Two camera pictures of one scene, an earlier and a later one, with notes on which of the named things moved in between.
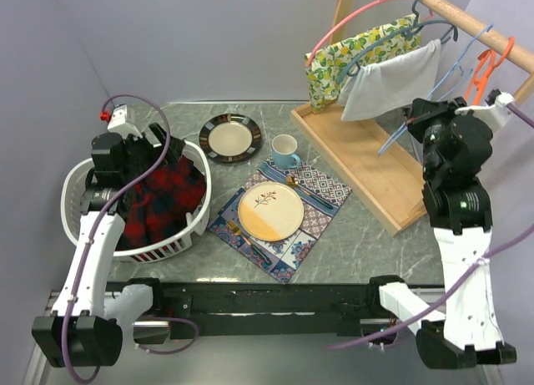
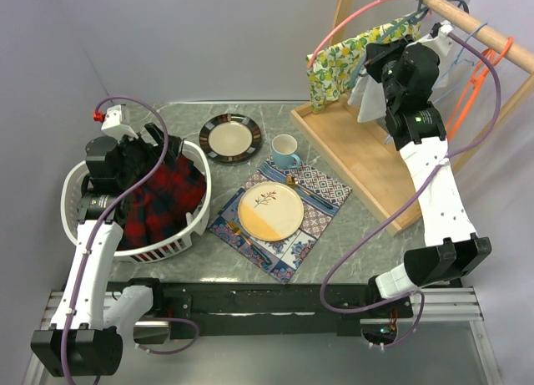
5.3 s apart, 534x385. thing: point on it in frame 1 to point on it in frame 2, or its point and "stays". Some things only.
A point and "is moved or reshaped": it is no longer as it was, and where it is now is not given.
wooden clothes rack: x=380 y=159 stays
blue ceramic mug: x=284 y=146 stays
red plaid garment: x=173 y=190 stays
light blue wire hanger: x=401 y=130 to x=460 y=61
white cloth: x=376 y=88 is moved or reshaped
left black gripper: x=156 y=152 stays
